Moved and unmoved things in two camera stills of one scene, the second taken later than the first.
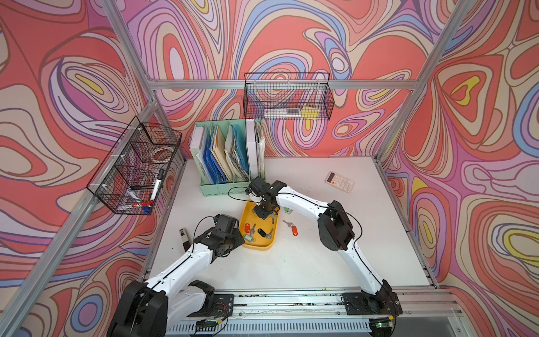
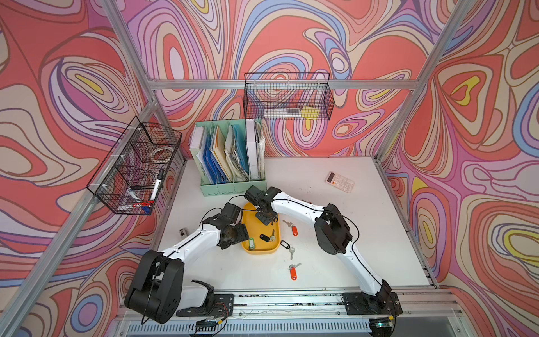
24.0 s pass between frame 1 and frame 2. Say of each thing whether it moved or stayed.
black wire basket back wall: stayed
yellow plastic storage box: moved
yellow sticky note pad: stayed
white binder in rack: stayed
